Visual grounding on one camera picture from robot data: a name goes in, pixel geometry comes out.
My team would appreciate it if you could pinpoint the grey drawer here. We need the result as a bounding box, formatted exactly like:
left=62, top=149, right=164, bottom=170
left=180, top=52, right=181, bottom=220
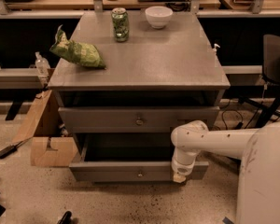
left=68, top=133, right=210, bottom=183
left=59, top=106, right=219, bottom=133

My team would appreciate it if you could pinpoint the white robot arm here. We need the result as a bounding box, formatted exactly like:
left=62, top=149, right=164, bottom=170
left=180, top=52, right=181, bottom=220
left=171, top=120, right=280, bottom=224

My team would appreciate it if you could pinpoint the grey top drawer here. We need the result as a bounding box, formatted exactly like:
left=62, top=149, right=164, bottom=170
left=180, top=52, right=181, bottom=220
left=59, top=106, right=219, bottom=133

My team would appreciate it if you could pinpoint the grey drawer cabinet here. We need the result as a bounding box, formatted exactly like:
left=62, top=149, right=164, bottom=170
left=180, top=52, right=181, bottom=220
left=47, top=10, right=231, bottom=184

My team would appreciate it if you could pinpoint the black object bottom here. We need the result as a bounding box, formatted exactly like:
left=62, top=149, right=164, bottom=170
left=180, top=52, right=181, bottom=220
left=57, top=211, right=72, bottom=224

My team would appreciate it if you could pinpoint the white pump bottle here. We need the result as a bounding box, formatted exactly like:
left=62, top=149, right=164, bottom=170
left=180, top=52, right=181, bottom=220
left=213, top=43, right=221, bottom=55

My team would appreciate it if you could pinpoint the cardboard box left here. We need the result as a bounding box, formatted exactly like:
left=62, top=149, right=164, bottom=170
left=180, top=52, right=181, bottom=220
left=12, top=68, right=78, bottom=168

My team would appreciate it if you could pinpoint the green chip bag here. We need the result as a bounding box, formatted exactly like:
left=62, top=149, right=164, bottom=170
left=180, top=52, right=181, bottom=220
left=49, top=26, right=105, bottom=69

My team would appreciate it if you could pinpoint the black chair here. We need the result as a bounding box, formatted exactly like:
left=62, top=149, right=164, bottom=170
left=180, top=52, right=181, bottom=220
left=239, top=35, right=280, bottom=128

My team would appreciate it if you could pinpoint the white bowl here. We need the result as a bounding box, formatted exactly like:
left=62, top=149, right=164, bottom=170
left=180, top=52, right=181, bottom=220
left=145, top=6, right=173, bottom=29

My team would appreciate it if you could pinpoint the black power adapter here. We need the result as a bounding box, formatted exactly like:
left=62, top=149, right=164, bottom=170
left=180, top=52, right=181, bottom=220
left=0, top=145, right=17, bottom=159

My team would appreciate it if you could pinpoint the green soda can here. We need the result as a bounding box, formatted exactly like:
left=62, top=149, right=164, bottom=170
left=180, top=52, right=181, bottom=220
left=111, top=7, right=130, bottom=42

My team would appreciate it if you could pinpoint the clear plastic bottle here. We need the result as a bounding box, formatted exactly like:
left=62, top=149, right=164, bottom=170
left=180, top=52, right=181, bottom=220
left=35, top=52, right=50, bottom=76

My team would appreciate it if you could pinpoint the black floor cable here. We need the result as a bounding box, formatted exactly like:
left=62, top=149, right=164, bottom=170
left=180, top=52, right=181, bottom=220
left=211, top=98, right=280, bottom=133

